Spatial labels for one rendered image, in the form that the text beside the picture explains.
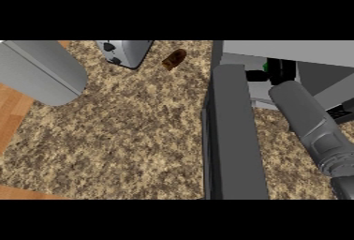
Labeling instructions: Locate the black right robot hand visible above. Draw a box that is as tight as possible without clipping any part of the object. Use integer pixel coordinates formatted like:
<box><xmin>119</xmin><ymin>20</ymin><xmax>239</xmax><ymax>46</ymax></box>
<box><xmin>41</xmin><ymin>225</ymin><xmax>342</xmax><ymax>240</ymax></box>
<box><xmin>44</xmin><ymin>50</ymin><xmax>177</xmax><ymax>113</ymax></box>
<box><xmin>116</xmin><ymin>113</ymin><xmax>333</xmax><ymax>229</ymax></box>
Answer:
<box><xmin>245</xmin><ymin>57</ymin><xmax>299</xmax><ymax>86</ymax></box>

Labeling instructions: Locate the brown oblong bread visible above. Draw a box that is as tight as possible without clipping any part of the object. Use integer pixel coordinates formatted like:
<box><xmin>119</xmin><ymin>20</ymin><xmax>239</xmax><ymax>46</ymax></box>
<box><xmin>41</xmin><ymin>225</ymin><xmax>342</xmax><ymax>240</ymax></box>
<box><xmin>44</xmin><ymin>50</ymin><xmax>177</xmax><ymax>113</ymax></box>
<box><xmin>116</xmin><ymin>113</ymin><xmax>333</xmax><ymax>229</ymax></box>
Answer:
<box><xmin>161</xmin><ymin>48</ymin><xmax>189</xmax><ymax>72</ymax></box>

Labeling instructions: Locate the grey toaster with black knobs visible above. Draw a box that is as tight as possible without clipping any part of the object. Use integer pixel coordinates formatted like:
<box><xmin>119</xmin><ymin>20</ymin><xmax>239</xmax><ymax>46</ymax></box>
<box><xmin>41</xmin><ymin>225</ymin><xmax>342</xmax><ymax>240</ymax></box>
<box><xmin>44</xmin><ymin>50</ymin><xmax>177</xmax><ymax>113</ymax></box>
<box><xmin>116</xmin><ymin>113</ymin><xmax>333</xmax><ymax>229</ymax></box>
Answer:
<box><xmin>94</xmin><ymin>39</ymin><xmax>155</xmax><ymax>70</ymax></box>

